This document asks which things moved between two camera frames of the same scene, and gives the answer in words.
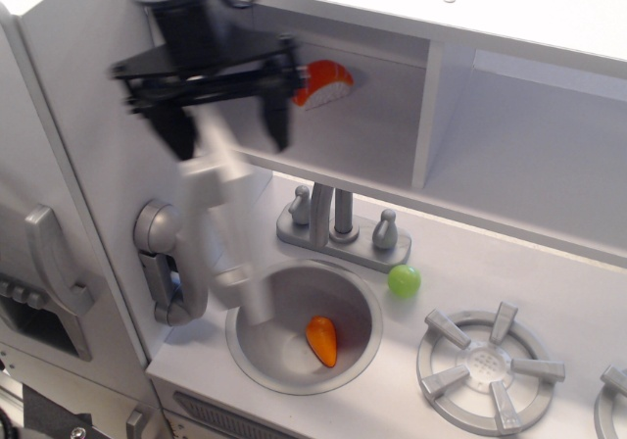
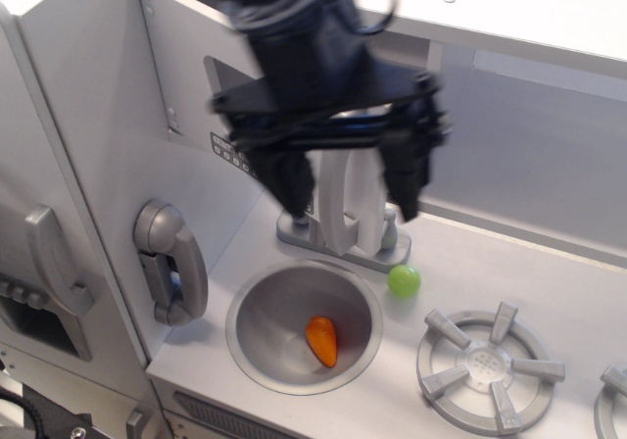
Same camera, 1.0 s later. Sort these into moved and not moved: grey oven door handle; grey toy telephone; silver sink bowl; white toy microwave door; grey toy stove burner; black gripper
Moved: white toy microwave door; black gripper
Not moved: silver sink bowl; grey toy telephone; grey oven door handle; grey toy stove burner
